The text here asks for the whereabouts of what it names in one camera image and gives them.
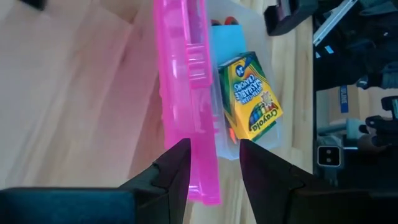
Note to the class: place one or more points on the yellow green crayon box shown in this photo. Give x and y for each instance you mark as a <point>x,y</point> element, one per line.
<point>252,96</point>

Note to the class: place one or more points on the pink and clear pencil case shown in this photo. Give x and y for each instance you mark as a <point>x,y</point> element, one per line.
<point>183,93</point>

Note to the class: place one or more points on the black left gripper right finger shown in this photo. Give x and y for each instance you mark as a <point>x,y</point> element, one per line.
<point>295,202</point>

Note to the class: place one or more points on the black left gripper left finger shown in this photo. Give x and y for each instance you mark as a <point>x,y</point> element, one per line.
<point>93,207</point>

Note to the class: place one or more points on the silver aluminium bracket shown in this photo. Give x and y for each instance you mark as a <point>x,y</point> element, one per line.
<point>334,20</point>

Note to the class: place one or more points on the pink marker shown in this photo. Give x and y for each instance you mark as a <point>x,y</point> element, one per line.
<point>232,135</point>

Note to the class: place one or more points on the blue sticky note pad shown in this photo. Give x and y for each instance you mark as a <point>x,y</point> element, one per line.
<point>228,43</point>

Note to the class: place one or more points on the white square adapter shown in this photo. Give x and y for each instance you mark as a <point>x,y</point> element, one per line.
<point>328,156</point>

